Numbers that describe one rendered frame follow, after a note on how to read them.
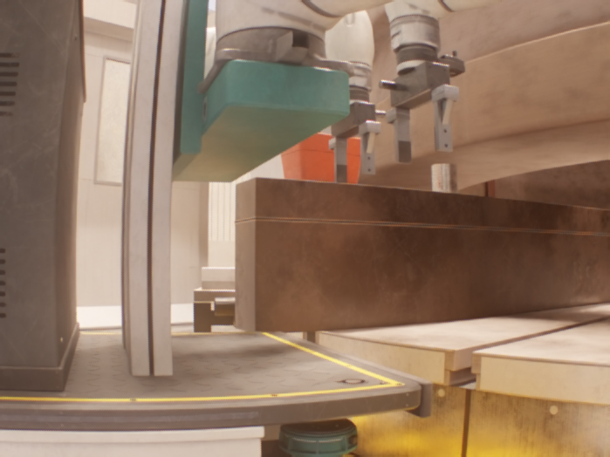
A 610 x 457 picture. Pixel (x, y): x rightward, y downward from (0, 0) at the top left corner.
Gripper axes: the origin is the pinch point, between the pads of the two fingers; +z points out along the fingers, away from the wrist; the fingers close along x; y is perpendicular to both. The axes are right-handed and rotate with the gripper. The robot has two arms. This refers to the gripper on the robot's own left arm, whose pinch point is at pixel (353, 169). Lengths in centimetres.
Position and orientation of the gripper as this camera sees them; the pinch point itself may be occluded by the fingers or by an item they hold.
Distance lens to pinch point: 124.4
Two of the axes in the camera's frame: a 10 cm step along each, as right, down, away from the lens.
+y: 9.5, 0.1, 3.2
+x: -3.2, 0.4, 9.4
